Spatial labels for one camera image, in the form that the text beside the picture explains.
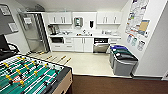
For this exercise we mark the white lower cabinet door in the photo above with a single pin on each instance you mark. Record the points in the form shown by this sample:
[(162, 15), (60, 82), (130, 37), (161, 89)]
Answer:
[(78, 44), (88, 44)]

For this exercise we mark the green foosball table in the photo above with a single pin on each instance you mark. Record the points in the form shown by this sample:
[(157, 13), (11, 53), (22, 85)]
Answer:
[(30, 76)]

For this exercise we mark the black office chair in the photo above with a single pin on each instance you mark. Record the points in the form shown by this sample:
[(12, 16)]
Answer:
[(8, 46)]

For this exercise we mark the stainless steel dishwasher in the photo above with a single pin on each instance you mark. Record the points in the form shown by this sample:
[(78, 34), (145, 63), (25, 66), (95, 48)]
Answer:
[(101, 45)]

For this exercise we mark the chrome sink faucet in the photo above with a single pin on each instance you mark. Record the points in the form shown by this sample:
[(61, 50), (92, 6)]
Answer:
[(84, 32)]

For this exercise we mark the white corner wall cabinet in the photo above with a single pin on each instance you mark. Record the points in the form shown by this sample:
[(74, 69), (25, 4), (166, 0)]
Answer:
[(59, 18)]

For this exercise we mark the small wall notice sheet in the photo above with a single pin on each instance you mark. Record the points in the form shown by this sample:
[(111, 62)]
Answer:
[(141, 45), (129, 38), (134, 41)]

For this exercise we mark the large colourful wall poster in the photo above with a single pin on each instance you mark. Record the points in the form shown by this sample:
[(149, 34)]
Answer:
[(138, 16)]

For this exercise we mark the stainless steel sink basin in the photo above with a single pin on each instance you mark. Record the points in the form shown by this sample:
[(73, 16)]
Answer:
[(84, 34)]

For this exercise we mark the wide white drawer front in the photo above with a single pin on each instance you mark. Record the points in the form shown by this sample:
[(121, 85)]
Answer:
[(57, 47)]

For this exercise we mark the white cabinet door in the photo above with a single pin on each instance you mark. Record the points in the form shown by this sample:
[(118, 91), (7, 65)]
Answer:
[(78, 44), (110, 18), (118, 18), (88, 44), (101, 18)]

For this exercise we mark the black built-in microwave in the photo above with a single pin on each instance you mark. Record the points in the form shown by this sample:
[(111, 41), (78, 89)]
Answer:
[(57, 40)]

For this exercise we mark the framed wall picture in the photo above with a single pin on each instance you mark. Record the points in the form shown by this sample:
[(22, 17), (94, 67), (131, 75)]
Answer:
[(13, 27), (5, 9)]

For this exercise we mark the steel refrigerator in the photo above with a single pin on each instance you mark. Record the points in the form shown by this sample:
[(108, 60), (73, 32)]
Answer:
[(33, 31)]

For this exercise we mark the white upper cabinet door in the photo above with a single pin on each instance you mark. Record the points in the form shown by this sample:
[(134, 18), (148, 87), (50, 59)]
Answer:
[(110, 18), (118, 18), (101, 18)]

